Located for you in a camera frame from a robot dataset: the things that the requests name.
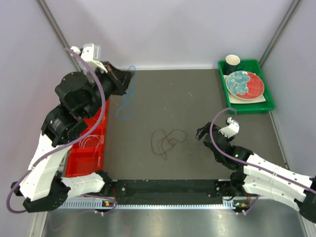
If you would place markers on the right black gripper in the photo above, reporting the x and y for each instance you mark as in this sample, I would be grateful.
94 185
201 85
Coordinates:
202 131

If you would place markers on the dark green mug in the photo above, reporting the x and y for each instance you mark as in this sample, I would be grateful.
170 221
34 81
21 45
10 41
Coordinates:
232 63

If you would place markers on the white slotted cable duct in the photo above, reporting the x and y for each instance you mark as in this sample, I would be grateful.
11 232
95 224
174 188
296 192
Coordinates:
101 204

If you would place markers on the red and blue plate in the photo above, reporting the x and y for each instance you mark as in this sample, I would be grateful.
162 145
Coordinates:
245 85

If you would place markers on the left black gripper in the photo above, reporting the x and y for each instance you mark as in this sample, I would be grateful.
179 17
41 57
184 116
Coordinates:
120 79

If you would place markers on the red compartment bin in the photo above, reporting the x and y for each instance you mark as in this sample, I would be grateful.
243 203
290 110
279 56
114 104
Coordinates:
86 156

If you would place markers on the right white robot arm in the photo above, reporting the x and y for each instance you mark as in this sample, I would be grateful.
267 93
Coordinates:
257 176

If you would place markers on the white square plate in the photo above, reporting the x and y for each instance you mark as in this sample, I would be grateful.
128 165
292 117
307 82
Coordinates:
234 100

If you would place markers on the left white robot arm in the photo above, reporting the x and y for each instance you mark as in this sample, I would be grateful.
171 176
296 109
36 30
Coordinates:
82 95

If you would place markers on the green plastic tray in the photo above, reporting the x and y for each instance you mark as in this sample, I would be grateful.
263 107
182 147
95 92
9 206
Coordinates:
263 104

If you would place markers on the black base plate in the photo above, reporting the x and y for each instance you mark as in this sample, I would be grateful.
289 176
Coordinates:
171 191

